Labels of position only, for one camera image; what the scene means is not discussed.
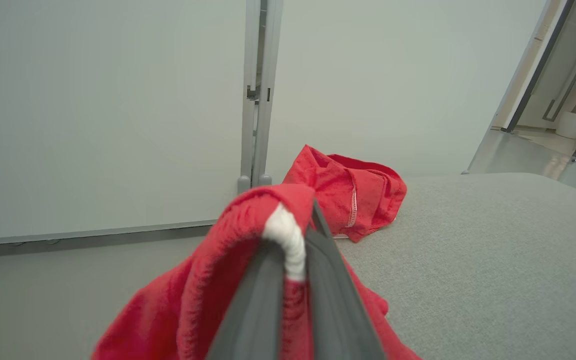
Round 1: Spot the grey double partition post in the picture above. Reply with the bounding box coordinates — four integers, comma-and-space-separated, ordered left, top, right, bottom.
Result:
237, 0, 284, 195

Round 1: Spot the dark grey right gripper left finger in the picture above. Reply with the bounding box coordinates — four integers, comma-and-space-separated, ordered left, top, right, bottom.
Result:
206, 239, 289, 360

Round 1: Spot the white plant pot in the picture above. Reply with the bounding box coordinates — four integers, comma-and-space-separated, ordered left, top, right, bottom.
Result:
555, 110, 576, 140

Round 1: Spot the grey partition base rail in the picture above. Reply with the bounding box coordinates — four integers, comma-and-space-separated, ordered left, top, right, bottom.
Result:
0, 219, 219, 247

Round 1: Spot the red garment with white stripes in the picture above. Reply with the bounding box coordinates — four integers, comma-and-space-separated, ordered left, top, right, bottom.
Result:
90, 183, 423, 360

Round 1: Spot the red garment with white stitching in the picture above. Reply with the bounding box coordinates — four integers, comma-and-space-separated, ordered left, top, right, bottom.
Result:
282, 144, 408, 244

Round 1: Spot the dark door frame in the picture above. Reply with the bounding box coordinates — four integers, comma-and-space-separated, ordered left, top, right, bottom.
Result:
505, 0, 576, 134

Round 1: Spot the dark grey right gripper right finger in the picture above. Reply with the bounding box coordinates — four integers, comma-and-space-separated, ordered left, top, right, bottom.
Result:
305, 199, 387, 360

